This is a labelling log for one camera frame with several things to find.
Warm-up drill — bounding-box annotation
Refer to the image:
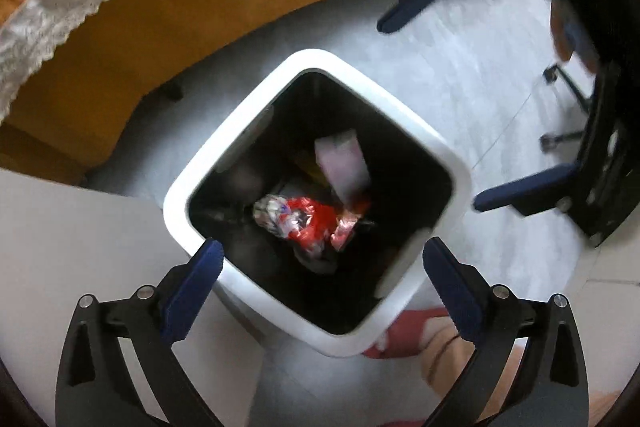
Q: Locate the red printed snack bag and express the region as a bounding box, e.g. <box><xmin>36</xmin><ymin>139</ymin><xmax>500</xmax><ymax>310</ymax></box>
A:
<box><xmin>252</xmin><ymin>194</ymin><xmax>372</xmax><ymax>259</ymax></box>

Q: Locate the red slipper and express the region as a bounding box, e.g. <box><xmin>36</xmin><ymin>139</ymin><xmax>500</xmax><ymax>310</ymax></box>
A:
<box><xmin>362</xmin><ymin>307</ymin><xmax>461</xmax><ymax>360</ymax></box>

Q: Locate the black bed leg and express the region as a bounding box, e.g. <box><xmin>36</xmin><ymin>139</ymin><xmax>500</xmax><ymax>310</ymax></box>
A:
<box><xmin>157</xmin><ymin>79</ymin><xmax>184</xmax><ymax>102</ymax></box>

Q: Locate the person's foot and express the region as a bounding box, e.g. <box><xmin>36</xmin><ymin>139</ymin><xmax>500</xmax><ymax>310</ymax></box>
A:
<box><xmin>420</xmin><ymin>322</ymin><xmax>531</xmax><ymax>410</ymax></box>

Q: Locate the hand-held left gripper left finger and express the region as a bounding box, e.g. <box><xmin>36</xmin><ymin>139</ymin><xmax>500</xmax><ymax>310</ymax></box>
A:
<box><xmin>55</xmin><ymin>238</ymin><xmax>224</xmax><ymax>427</ymax></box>

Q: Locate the pink white paper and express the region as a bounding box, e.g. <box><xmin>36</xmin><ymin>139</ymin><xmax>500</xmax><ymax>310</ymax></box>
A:
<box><xmin>314</xmin><ymin>130</ymin><xmax>372</xmax><ymax>202</ymax></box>

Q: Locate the white desk panel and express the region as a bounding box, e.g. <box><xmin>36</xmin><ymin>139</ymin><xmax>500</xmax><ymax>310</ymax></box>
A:
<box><xmin>0</xmin><ymin>169</ymin><xmax>268</xmax><ymax>427</ymax></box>

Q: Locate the orange blanket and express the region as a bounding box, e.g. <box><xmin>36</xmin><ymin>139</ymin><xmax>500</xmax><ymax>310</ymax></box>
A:
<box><xmin>0</xmin><ymin>0</ymin><xmax>426</xmax><ymax>185</ymax></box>

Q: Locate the white trash bin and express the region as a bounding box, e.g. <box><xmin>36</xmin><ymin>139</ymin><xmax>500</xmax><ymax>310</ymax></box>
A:
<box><xmin>162</xmin><ymin>49</ymin><xmax>473</xmax><ymax>358</ymax></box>

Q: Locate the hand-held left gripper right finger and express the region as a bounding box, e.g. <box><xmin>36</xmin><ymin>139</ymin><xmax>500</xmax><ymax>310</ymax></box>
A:
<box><xmin>422</xmin><ymin>237</ymin><xmax>591</xmax><ymax>427</ymax></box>

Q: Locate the chair base with casters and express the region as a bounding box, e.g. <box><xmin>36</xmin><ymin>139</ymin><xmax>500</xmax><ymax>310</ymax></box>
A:
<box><xmin>540</xmin><ymin>62</ymin><xmax>598</xmax><ymax>152</ymax></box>

